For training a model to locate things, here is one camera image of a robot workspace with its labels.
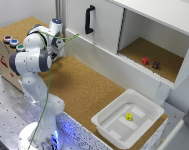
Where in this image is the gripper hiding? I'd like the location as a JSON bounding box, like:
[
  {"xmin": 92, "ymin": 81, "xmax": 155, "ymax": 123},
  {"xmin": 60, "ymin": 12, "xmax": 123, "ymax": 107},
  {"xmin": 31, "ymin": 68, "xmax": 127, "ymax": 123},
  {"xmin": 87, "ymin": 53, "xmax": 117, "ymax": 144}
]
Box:
[{"xmin": 49, "ymin": 35, "xmax": 65, "ymax": 61}]

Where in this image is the wooden drawer box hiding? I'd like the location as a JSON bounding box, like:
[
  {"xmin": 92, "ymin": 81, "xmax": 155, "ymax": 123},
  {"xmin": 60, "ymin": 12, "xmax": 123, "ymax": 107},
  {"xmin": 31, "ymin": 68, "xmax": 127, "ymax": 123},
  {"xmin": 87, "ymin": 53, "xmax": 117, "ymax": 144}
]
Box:
[{"xmin": 0, "ymin": 16, "xmax": 50, "ymax": 92}]

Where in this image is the green button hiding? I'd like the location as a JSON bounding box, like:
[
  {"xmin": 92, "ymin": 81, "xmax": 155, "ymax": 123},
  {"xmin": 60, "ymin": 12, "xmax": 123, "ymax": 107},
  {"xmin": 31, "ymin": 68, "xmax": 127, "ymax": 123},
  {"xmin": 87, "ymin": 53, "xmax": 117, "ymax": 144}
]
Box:
[{"xmin": 15, "ymin": 43, "xmax": 26, "ymax": 53}]

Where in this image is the blue button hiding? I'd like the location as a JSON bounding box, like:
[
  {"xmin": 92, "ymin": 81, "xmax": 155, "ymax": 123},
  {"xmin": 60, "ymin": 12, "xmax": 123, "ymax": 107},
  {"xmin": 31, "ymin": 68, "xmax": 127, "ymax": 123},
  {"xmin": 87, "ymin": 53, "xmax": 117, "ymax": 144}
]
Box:
[{"xmin": 9, "ymin": 38, "xmax": 20, "ymax": 48}]

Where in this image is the white sliding door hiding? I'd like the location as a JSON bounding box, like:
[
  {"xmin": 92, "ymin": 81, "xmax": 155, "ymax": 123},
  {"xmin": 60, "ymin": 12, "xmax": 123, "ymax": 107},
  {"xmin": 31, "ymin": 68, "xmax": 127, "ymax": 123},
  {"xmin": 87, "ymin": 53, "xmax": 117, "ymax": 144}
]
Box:
[{"xmin": 64, "ymin": 0, "xmax": 125, "ymax": 55}]

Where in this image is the red button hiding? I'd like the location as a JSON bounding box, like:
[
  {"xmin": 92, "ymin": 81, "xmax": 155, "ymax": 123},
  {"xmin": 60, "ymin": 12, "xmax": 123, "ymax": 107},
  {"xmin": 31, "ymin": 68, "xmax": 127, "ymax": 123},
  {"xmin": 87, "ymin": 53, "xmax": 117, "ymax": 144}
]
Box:
[{"xmin": 3, "ymin": 34, "xmax": 13, "ymax": 44}]

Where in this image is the pink block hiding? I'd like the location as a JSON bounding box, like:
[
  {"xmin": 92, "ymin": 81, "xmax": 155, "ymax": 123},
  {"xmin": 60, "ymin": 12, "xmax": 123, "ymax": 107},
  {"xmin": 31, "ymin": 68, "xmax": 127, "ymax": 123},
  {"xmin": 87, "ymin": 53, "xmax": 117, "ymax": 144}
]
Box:
[{"xmin": 141, "ymin": 57, "xmax": 150, "ymax": 66}]

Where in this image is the white cabinet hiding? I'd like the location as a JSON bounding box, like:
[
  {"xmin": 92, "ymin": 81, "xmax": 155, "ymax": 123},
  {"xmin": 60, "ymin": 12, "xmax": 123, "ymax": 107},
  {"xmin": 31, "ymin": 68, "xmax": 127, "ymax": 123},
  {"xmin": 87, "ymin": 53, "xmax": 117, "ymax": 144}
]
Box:
[{"xmin": 62, "ymin": 0, "xmax": 189, "ymax": 107}]

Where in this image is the yellow block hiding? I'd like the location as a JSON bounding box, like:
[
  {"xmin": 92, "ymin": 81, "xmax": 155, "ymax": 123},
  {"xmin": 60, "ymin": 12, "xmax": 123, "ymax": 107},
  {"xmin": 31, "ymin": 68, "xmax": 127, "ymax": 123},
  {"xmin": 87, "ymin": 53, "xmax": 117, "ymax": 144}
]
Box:
[{"xmin": 125, "ymin": 112, "xmax": 133, "ymax": 122}]

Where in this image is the purple block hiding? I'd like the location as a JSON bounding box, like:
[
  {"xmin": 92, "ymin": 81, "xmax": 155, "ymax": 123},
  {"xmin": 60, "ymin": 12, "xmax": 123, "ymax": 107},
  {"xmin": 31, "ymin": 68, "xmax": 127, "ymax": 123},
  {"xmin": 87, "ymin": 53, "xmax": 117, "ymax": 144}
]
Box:
[{"xmin": 152, "ymin": 61, "xmax": 161, "ymax": 70}]

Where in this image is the white plastic box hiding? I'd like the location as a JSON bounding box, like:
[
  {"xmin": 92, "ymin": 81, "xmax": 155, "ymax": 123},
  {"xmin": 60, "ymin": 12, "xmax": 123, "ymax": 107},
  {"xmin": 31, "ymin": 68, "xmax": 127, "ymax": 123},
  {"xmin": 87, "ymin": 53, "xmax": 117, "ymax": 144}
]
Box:
[{"xmin": 90, "ymin": 88, "xmax": 165, "ymax": 150}]

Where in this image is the green cable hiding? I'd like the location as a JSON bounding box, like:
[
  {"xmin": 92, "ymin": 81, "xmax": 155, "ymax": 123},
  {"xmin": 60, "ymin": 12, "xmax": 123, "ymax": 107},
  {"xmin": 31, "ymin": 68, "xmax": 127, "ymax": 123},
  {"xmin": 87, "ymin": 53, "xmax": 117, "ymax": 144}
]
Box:
[{"xmin": 27, "ymin": 31, "xmax": 81, "ymax": 150}]

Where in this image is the black door handle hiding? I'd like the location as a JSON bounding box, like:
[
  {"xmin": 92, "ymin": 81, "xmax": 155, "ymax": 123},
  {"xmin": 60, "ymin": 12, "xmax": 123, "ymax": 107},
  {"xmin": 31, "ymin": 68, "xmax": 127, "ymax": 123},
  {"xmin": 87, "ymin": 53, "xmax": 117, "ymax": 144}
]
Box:
[{"xmin": 84, "ymin": 4, "xmax": 96, "ymax": 35}]

